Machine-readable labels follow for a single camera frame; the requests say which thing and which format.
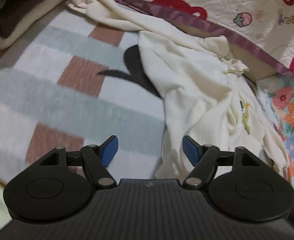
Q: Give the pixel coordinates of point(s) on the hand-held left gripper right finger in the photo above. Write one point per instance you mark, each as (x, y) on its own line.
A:
(190, 152)

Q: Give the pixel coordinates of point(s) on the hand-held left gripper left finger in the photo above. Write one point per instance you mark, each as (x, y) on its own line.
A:
(109, 152)

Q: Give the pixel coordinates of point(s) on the cream waffle-knit garment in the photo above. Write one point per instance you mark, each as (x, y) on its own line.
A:
(192, 80)

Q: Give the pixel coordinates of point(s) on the checkered cartoon dog mat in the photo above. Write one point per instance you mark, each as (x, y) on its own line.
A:
(37, 85)

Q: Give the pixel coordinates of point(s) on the colourful floral quilt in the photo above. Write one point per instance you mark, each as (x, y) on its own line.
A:
(289, 110)

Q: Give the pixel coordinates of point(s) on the cream folded garment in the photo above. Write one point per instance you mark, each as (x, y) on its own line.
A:
(2, 42)

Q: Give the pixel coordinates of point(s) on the white red bear quilt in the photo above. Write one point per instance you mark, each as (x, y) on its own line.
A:
(237, 5)

